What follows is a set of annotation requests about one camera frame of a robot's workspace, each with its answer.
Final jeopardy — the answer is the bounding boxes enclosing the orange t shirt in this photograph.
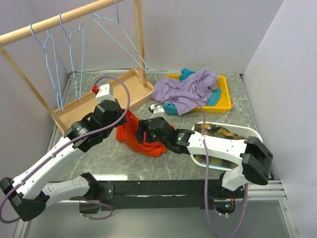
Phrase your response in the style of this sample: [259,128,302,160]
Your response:
[115,110,167,157]

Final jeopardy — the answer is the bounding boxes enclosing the blue wire hanger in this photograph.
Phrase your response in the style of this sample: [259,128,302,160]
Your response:
[58,13,85,101]
[92,0,148,71]
[29,23,64,112]

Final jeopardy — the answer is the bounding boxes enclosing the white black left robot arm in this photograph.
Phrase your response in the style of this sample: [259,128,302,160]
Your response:
[0,100,128,221]

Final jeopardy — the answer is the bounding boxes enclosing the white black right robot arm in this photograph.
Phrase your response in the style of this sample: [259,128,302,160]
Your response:
[135,117,273,200]

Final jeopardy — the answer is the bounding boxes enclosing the teal t shirt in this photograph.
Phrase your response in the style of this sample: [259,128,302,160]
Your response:
[163,68,221,115]

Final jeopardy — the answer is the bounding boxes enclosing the yellow plaid shirt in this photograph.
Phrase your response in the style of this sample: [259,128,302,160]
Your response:
[191,123,248,170]

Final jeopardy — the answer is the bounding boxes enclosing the purple t shirt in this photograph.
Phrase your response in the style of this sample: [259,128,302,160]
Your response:
[152,68,218,115]

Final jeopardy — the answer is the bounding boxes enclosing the wooden clothes rack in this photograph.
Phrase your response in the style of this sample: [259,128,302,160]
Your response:
[0,0,154,132]

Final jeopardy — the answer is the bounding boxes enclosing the white perforated plastic basket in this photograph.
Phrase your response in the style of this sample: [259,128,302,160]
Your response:
[189,121,264,172]

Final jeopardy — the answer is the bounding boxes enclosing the yellow plastic tray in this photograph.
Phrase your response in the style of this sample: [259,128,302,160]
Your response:
[166,74,232,113]

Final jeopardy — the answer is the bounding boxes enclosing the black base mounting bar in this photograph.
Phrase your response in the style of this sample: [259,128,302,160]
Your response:
[68,178,248,215]

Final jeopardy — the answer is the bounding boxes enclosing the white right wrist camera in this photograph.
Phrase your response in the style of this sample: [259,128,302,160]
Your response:
[149,104,164,119]

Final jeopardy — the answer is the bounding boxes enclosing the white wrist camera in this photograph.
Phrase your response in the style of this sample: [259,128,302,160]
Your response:
[92,84,115,103]
[149,104,164,119]

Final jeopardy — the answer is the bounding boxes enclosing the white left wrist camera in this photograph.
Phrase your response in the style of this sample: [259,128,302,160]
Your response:
[92,84,115,103]

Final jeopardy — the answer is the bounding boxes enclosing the aluminium rail frame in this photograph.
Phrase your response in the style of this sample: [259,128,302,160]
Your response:
[13,71,300,238]

